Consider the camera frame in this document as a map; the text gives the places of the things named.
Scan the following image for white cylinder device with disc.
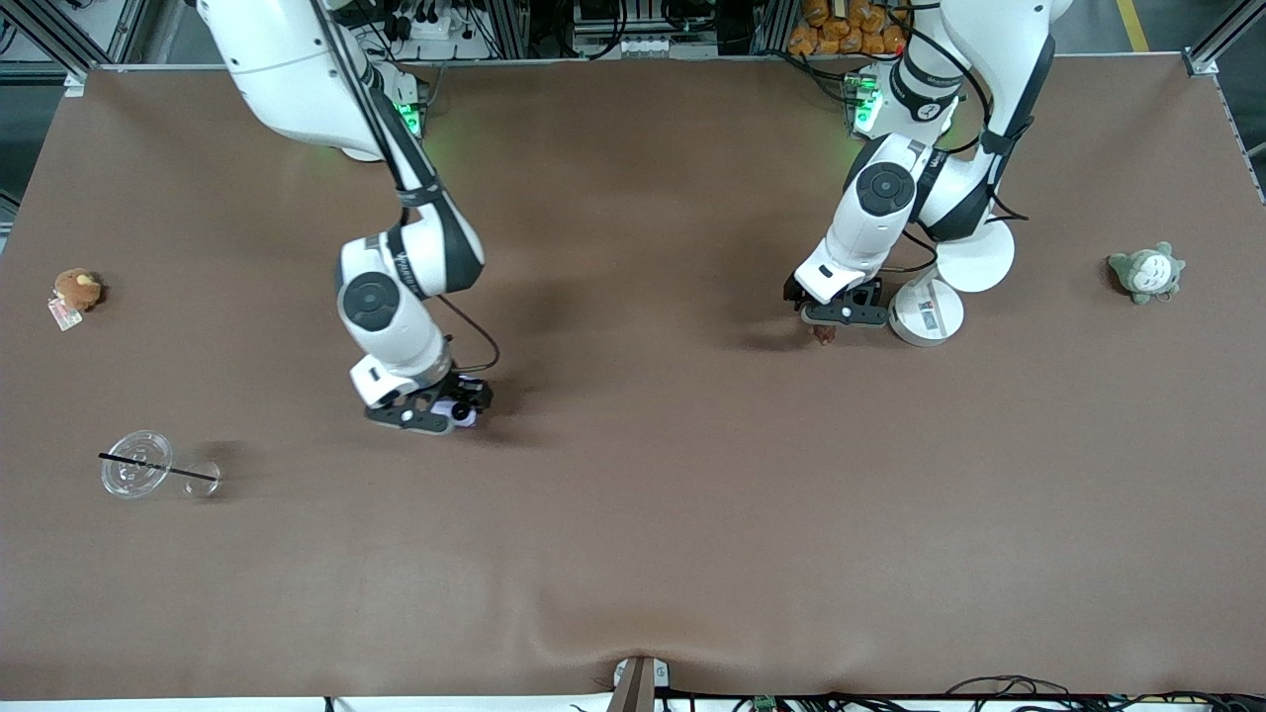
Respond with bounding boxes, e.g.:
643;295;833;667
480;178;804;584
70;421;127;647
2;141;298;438
887;220;1017;348

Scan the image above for brown plush toy with tag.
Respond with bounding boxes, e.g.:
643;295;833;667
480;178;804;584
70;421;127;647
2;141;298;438
47;268;104;332

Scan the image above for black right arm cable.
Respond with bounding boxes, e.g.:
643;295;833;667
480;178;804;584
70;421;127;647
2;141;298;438
433;294;501;376

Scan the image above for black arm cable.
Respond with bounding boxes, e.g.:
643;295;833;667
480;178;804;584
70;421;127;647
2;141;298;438
878;0;1036;274
433;294;501;376

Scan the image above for orange toys pile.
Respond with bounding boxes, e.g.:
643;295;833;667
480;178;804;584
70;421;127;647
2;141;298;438
787;0;909;58

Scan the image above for brown table mat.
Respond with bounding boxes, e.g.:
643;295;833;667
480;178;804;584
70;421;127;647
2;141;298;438
0;54;1266;703

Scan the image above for metal bracket with brown post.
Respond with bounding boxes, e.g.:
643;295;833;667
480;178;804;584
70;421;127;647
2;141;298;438
605;656;672;712

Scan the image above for grey totoro plush toy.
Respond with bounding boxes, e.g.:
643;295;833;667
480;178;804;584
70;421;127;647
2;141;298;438
1107;241;1187;307

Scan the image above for black drinking straw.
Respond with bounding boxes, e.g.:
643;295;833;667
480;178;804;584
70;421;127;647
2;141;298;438
98;452;220;484

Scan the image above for white power strip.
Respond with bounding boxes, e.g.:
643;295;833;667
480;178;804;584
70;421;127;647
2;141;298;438
389;12;467;43

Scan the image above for aluminium frame beams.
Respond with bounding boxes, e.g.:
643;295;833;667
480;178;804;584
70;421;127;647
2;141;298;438
0;0;151;66

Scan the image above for black cable bundle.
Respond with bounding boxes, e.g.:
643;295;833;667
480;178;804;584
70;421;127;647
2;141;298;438
945;675;1266;712

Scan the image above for clear plastic cup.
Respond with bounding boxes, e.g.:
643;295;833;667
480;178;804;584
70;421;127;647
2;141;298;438
100;430;223;500

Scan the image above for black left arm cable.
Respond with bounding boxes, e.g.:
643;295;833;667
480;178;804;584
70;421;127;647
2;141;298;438
878;0;1036;274

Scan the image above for aluminium corner frame post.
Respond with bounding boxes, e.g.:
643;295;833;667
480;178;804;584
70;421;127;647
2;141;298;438
1181;0;1266;76

